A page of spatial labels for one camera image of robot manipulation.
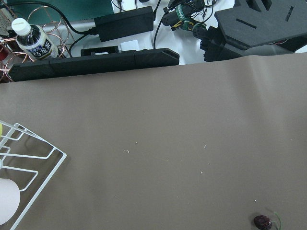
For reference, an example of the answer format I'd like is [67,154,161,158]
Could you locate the copper wire bottle rack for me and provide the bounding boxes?
[0,6,76,83]

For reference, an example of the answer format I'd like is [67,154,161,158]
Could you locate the long black foam bar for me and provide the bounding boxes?
[9,48,180,82]

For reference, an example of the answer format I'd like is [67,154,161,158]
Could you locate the black foam gripper stand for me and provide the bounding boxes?
[200,0,307,62]

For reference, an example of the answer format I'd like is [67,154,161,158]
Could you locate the green cutting mat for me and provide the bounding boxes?
[5,0,114,21]

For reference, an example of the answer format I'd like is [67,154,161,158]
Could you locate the tea bottle white cap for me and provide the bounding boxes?
[12,18,60,60]

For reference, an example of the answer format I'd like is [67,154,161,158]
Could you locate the black power adapter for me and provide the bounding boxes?
[94,6,154,42]

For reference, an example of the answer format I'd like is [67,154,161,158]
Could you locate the white wire cup rack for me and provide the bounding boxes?
[0,121,67,230]

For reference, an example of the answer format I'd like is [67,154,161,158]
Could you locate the dark red cherry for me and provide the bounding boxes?
[253,215,272,230]

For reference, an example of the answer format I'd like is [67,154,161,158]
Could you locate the yellow plastic cup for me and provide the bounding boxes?
[0,123,3,137]

